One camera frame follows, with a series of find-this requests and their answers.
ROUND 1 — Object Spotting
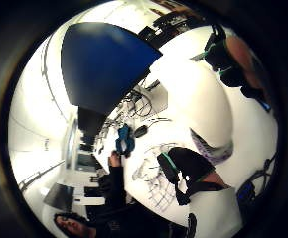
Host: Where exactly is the wire dish rack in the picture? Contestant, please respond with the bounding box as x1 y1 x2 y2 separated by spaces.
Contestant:
131 142 187 213

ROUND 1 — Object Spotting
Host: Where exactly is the black monitor stand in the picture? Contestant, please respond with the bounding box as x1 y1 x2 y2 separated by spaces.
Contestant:
76 106 107 146

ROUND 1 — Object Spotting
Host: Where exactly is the blue soft toy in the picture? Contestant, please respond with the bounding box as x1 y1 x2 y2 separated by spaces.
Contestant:
114 123 136 159

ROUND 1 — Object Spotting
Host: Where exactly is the white bowl with purple pattern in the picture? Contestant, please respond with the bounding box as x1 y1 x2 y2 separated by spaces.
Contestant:
148 58 235 167

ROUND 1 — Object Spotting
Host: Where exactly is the dark background shelving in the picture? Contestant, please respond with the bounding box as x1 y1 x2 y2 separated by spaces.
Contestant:
137 9 208 48

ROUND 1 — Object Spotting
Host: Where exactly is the large dark blue monitor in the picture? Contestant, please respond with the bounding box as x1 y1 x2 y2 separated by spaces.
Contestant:
60 21 164 116

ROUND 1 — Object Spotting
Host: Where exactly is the bundle of black cables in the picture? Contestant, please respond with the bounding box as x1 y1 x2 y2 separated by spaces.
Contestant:
112 78 173 128

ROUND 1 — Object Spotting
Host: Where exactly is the the person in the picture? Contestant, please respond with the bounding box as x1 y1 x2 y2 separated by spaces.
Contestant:
53 150 192 238

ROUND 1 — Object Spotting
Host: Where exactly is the dark flat screen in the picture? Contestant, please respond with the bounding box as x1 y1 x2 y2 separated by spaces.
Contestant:
43 182 76 212

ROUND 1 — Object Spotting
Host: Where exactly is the black computer mouse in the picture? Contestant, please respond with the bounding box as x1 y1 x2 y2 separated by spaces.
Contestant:
133 124 149 139

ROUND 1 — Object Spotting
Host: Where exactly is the blue and black device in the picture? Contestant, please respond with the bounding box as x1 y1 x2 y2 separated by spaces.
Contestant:
235 152 277 216

